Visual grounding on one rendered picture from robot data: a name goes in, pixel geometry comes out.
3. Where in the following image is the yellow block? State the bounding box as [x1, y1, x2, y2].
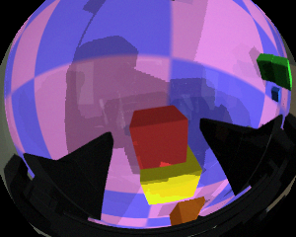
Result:
[139, 146, 202, 204]

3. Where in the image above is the small blue cube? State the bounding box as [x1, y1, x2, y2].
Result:
[271, 86, 281, 102]

